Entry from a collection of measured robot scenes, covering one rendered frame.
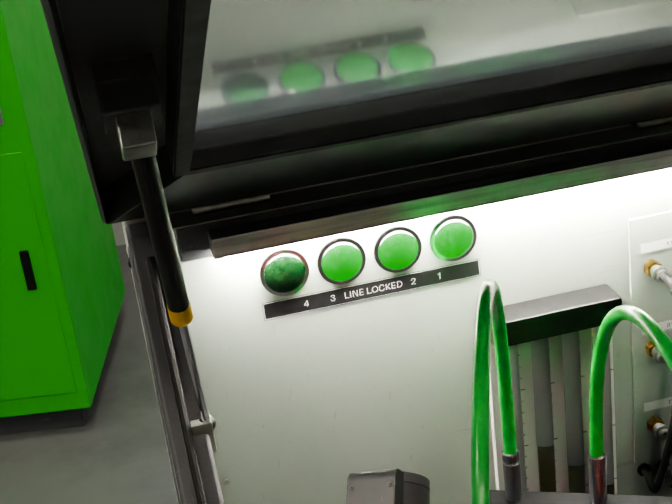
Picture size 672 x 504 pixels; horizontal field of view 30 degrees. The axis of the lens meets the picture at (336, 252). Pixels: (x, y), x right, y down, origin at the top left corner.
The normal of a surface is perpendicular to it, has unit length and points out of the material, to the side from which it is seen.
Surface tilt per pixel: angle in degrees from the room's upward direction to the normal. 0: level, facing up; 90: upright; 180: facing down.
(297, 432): 90
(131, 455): 0
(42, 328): 90
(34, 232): 90
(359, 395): 90
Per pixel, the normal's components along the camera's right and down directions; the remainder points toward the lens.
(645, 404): 0.22, 0.37
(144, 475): -0.11, -0.91
